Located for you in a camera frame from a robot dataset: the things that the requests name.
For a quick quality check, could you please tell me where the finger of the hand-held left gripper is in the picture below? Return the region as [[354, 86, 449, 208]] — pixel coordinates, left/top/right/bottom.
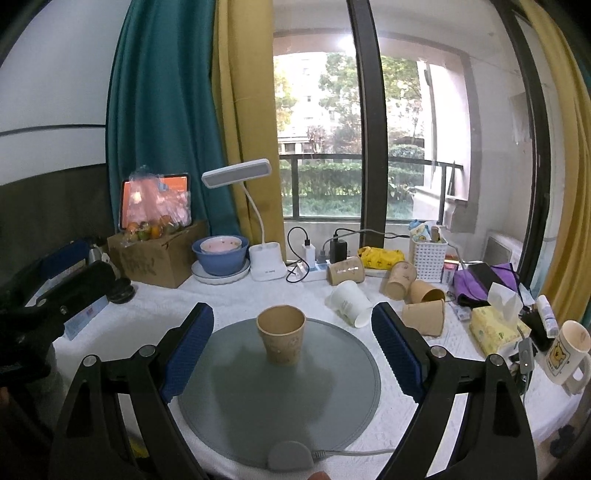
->
[[39, 239, 93, 280]]

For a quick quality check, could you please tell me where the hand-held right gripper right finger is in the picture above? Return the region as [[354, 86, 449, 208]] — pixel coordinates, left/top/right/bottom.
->
[[369, 301, 539, 480]]

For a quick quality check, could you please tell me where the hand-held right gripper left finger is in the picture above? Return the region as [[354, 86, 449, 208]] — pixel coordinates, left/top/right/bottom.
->
[[46, 302, 218, 480]]

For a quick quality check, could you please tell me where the brown paper cup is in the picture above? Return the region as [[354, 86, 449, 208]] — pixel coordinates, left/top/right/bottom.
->
[[257, 305, 307, 367], [385, 261, 417, 301], [327, 257, 366, 287], [409, 280, 447, 305], [402, 300, 446, 336]]

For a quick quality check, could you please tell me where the white paper cup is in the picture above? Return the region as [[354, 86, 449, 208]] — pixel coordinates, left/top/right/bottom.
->
[[324, 280, 374, 328]]

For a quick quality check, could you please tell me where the white tablecloth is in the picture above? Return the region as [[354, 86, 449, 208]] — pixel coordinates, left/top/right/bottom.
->
[[23, 258, 587, 480]]

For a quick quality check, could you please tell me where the white plate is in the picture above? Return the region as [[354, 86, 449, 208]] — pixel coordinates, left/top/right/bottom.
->
[[191, 261, 251, 284]]

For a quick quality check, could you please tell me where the cardboard box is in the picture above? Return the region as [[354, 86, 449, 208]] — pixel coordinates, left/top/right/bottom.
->
[[107, 219, 209, 289]]

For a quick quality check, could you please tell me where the blue bowl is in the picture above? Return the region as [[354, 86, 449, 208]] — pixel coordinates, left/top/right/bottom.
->
[[192, 236, 250, 277]]

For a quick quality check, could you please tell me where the yellow printed pouch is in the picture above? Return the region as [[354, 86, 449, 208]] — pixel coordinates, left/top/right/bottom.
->
[[359, 247, 404, 270]]

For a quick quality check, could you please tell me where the white plastic basket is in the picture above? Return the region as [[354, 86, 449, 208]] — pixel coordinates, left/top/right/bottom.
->
[[410, 235, 448, 282]]

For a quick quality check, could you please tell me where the purple cloth bag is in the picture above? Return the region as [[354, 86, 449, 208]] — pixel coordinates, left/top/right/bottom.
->
[[452, 263, 520, 308]]

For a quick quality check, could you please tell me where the yellow tissue pack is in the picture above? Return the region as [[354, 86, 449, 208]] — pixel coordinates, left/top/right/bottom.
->
[[469, 282, 532, 358]]

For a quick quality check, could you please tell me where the clear bag of fruit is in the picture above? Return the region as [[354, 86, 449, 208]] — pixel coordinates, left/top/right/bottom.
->
[[121, 165, 194, 241]]

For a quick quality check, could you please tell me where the grey round heating mat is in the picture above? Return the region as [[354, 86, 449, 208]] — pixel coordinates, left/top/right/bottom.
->
[[178, 318, 397, 468]]

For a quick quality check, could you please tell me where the pink bowl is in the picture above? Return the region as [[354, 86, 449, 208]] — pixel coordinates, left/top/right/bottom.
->
[[200, 235, 245, 254]]

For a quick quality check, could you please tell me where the black flat box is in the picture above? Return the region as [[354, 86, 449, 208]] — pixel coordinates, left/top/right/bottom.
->
[[466, 263, 506, 289]]

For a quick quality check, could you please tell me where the white desk lamp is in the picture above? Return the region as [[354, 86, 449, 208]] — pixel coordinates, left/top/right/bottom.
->
[[202, 159, 288, 282]]

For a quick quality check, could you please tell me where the white power strip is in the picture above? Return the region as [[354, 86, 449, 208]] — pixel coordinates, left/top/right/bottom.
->
[[287, 259, 331, 283]]

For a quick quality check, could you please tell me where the tablet with orange screen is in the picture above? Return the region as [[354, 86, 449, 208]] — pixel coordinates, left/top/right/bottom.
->
[[119, 173, 193, 230]]

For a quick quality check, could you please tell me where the white outdoor unit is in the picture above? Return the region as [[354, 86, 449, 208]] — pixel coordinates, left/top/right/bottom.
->
[[484, 231, 525, 271]]

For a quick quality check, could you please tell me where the small white bottle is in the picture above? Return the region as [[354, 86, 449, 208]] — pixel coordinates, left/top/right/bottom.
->
[[536, 294, 559, 337]]

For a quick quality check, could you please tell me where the white bear print mug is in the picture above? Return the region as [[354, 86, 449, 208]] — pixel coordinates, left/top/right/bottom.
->
[[540, 320, 591, 395]]

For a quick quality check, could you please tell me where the teal curtain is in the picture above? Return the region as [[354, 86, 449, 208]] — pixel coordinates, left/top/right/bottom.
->
[[105, 0, 241, 238]]

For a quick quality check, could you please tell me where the black balcony railing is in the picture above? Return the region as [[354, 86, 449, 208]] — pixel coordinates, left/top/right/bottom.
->
[[278, 154, 464, 227]]

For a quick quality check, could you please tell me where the yellow curtain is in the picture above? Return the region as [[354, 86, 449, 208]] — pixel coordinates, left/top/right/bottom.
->
[[517, 0, 591, 324], [210, 0, 284, 264]]

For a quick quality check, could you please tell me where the black cable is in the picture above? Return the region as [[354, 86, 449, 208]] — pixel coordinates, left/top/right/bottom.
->
[[285, 226, 309, 283]]

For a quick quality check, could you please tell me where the black window frame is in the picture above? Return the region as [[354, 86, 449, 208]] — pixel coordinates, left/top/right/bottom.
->
[[277, 0, 552, 296]]

